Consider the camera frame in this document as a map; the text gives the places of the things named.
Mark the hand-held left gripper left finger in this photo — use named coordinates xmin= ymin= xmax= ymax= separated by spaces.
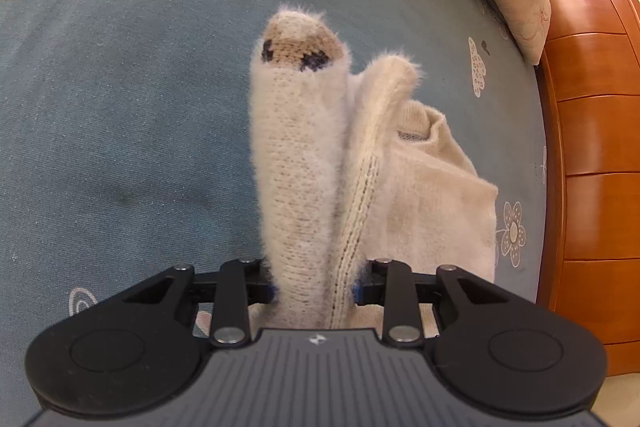
xmin=121 ymin=258 xmax=278 ymax=349

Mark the cream fuzzy knit sweater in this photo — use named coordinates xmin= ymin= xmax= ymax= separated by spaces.
xmin=248 ymin=3 xmax=499 ymax=340

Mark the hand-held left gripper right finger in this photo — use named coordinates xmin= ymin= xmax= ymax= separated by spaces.
xmin=352 ymin=258 xmax=504 ymax=350

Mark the wooden bed headboard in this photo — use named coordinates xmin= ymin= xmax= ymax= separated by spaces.
xmin=535 ymin=0 xmax=640 ymax=378

